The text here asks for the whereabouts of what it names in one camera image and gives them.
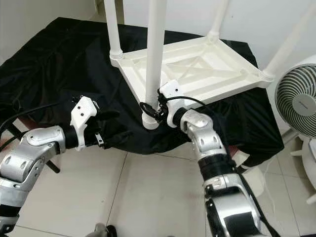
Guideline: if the black table cloth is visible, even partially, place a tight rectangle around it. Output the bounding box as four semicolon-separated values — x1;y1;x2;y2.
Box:
0;17;285;169

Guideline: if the white plastic table top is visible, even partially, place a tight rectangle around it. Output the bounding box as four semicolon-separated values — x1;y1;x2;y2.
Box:
110;36;275;130

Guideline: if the white plastic table leg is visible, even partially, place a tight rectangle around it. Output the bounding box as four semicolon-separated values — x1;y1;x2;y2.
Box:
262;7;316;82
142;0;169;130
207;0;231;40
104;0;124;66

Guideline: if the grey left robot foot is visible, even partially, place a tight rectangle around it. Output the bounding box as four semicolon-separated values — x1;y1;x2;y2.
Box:
93;223;118;237

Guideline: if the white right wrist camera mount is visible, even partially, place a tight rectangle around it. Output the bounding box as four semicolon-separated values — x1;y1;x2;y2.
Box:
159;79;184;128

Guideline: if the white round plastic base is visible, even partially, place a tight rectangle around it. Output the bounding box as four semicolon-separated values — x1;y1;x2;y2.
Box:
232;148;268;198

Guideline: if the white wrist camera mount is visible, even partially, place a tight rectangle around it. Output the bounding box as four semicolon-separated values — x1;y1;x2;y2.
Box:
71;95;99;152
159;79;184;128

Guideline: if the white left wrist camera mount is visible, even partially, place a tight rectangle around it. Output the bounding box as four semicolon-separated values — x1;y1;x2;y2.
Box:
71;95;99;152

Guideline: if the white standing fan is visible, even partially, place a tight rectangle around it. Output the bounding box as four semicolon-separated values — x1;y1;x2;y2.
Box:
274;54;316;206

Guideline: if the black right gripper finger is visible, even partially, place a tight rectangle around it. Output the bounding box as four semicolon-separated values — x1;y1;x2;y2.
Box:
139;101;159;119

